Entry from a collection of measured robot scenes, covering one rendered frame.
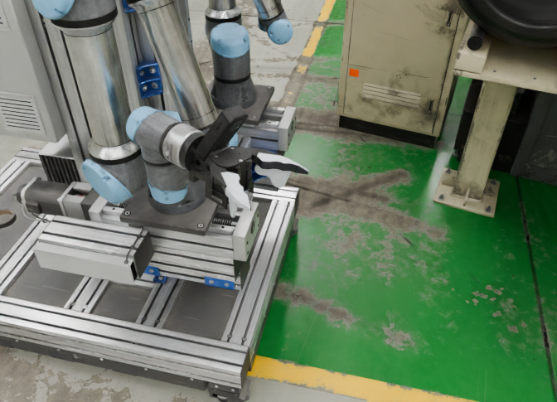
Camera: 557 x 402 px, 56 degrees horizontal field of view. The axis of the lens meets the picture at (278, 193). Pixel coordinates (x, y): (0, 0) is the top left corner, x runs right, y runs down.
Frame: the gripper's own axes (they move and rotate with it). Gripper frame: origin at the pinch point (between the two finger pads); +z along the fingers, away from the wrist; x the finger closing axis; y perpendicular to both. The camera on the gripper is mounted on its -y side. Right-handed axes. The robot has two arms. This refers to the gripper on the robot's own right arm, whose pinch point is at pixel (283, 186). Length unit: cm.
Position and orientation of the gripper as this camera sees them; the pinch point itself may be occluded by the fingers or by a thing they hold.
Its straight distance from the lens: 83.0
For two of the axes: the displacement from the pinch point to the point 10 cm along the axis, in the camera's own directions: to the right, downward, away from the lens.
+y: -0.9, 8.2, 5.6
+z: 7.8, 4.1, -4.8
